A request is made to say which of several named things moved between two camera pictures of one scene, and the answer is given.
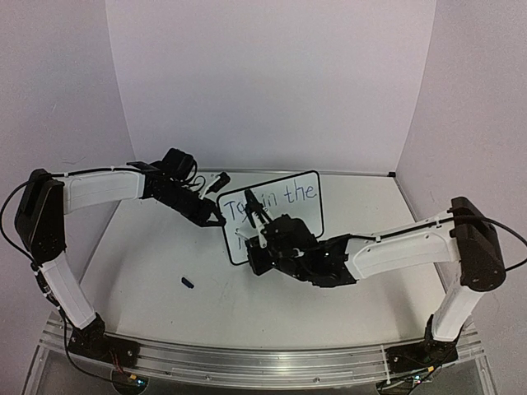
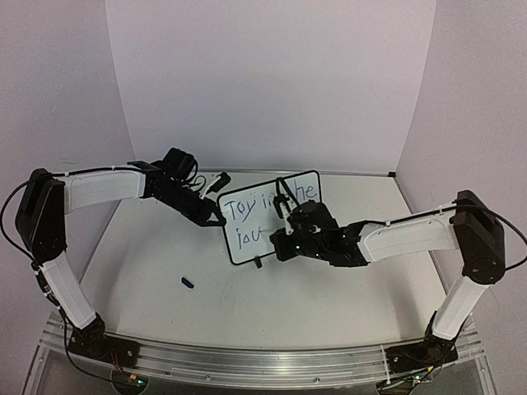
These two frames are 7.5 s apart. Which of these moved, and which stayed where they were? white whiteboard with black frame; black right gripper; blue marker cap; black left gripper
Moved: black right gripper
Stayed: black left gripper; white whiteboard with black frame; blue marker cap
